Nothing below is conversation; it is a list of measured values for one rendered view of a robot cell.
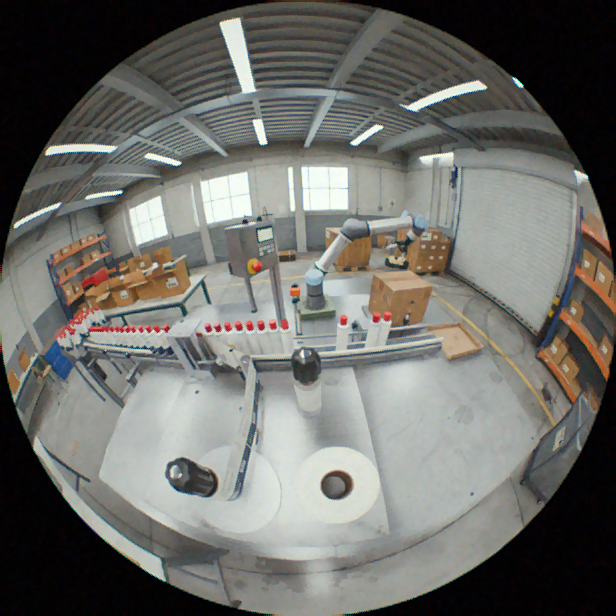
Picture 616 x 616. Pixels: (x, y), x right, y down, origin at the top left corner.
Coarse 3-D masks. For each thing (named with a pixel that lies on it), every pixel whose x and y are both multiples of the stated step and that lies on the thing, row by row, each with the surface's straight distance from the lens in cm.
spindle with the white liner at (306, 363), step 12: (300, 348) 49; (312, 348) 48; (300, 360) 46; (312, 360) 46; (300, 372) 47; (312, 372) 48; (300, 384) 55; (312, 384) 54; (300, 396) 58; (312, 396) 57; (300, 408) 67; (312, 408) 64
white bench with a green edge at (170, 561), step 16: (48, 464) 211; (64, 464) 272; (64, 480) 175; (64, 496) 178; (80, 496) 155; (80, 512) 156; (96, 512) 139; (96, 528) 141; (112, 528) 125; (112, 544) 131; (128, 544) 118; (144, 560) 113; (160, 560) 104; (176, 560) 120; (192, 560) 131; (160, 576) 111; (192, 576) 178; (224, 592) 172
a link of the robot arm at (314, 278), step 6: (312, 270) 120; (318, 270) 120; (306, 276) 115; (312, 276) 113; (318, 276) 113; (306, 282) 116; (312, 282) 113; (318, 282) 114; (306, 288) 119; (312, 288) 115; (318, 288) 115; (312, 294) 117; (318, 294) 117
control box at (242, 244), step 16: (256, 224) 68; (272, 224) 73; (240, 240) 64; (256, 240) 67; (272, 240) 73; (240, 256) 66; (256, 256) 68; (272, 256) 74; (240, 272) 69; (256, 272) 69
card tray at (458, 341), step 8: (432, 328) 127; (440, 328) 133; (448, 328) 137; (456, 328) 141; (464, 328) 142; (440, 336) 126; (448, 336) 129; (456, 336) 133; (464, 336) 138; (472, 336) 137; (448, 344) 123; (456, 344) 126; (464, 344) 130; (472, 344) 135; (480, 344) 134; (448, 352) 117; (456, 352) 120; (464, 352) 119; (472, 352) 127
